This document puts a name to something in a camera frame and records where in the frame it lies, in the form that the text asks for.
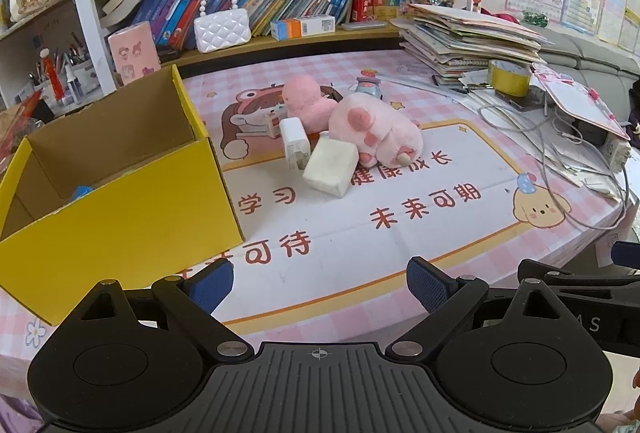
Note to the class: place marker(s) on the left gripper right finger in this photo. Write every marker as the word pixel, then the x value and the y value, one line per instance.
pixel 450 303

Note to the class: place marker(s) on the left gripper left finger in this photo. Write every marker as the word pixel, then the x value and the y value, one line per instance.
pixel 190 304

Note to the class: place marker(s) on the blue bag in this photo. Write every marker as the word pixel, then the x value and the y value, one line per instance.
pixel 81 191

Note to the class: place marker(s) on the pink pig plush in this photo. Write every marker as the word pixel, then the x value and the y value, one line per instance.
pixel 381 134

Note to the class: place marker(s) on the white sponge block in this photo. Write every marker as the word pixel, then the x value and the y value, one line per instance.
pixel 331 166

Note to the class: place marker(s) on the white charger adapter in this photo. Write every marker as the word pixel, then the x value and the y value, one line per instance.
pixel 295 142

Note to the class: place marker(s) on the pink duck plush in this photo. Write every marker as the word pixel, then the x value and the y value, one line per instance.
pixel 303 99

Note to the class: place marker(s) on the small white staple box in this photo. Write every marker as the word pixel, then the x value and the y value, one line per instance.
pixel 272 121

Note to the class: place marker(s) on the yellow cardboard box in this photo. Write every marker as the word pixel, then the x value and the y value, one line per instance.
pixel 159 204

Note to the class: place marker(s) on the pink checkered tablecloth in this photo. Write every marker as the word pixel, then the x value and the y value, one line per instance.
pixel 313 267

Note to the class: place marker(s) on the yellow tape roll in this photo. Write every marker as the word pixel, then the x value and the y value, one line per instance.
pixel 509 78

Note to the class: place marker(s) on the white pen organiser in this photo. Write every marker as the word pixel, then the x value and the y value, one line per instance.
pixel 83 73

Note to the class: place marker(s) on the pink sticker cylinder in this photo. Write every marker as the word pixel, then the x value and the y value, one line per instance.
pixel 134 52

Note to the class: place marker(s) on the stack of paper booklets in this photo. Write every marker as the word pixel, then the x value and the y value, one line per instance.
pixel 453 43

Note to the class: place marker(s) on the white quilted pearl handbag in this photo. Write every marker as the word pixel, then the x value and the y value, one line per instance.
pixel 221 30

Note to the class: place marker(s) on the orange white medicine box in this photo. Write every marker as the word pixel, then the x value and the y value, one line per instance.
pixel 302 27

